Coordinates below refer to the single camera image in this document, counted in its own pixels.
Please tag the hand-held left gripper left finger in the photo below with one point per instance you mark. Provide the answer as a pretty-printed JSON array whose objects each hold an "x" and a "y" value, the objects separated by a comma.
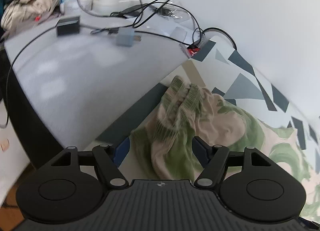
[{"x": 123, "y": 149}]

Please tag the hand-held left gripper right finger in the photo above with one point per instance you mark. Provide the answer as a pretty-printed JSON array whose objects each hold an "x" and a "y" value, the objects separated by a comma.
[{"x": 200, "y": 149}]

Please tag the green white patterned pants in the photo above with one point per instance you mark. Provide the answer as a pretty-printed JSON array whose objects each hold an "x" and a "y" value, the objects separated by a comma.
[{"x": 225, "y": 126}]

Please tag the geometric patterned mat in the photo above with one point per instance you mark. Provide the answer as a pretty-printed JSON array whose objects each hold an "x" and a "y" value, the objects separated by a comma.
[{"x": 245, "y": 88}]

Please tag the black desk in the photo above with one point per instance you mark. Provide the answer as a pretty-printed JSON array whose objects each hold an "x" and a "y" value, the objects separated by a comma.
[{"x": 30, "y": 133}]

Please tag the small red black tag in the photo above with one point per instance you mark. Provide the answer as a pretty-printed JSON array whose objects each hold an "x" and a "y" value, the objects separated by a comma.
[{"x": 193, "y": 51}]

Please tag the grey plug adapter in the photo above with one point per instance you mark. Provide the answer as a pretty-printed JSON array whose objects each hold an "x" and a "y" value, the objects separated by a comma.
[{"x": 126, "y": 37}]

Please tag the black charger block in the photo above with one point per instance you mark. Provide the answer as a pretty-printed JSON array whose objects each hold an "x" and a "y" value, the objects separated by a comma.
[{"x": 67, "y": 25}]

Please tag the black power adapter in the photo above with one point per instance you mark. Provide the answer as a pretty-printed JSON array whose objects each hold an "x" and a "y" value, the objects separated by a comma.
[{"x": 130, "y": 11}]

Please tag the clear plastic wrapper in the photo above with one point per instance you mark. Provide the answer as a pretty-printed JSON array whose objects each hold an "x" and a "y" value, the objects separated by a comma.
[{"x": 175, "y": 13}]

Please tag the beige bag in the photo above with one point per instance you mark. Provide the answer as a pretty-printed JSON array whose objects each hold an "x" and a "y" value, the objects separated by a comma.
[{"x": 27, "y": 8}]

